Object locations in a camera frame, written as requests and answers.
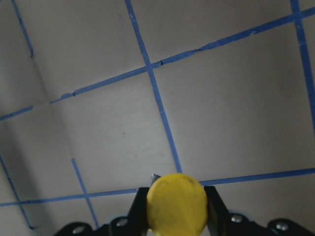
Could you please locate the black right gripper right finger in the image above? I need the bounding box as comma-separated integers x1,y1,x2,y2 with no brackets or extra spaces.
204,186,229,236

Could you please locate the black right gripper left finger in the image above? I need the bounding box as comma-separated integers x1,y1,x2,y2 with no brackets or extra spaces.
128,187,149,236

